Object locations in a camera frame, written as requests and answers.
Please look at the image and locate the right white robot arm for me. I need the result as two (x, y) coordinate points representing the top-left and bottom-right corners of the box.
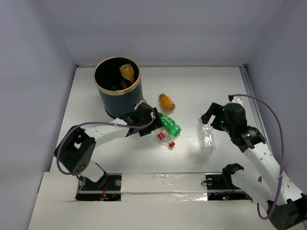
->
(201, 94), (307, 230)

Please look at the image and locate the small orange juice bottle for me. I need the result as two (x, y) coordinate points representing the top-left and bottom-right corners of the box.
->
(159, 94), (176, 113)

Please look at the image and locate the aluminium rail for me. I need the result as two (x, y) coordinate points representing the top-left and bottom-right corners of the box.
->
(239, 66), (262, 130)

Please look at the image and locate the clear crushed bottle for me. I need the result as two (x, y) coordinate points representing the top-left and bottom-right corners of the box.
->
(198, 121), (216, 155)

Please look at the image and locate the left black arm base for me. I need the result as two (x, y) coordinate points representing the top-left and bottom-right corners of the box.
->
(75, 174), (122, 201)

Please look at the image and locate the green plastic soda bottle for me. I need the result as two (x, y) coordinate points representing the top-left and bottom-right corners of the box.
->
(159, 113), (182, 137)

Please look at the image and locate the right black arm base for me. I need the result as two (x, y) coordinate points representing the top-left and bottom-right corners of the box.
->
(201, 163), (252, 201)

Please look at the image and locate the small orange bottle white cap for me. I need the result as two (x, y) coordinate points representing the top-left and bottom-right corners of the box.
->
(120, 79), (130, 90)

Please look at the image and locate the black bin with gold rim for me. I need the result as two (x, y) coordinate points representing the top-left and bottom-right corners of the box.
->
(94, 57), (144, 118)

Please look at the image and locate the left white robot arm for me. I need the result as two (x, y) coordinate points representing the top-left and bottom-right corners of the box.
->
(54, 101), (164, 189)

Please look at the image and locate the clear bottle red label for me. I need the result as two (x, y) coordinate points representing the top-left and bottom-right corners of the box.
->
(154, 127), (175, 149)

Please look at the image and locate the tall orange bottle blue label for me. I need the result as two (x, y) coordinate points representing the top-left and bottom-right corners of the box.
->
(119, 64), (135, 85)

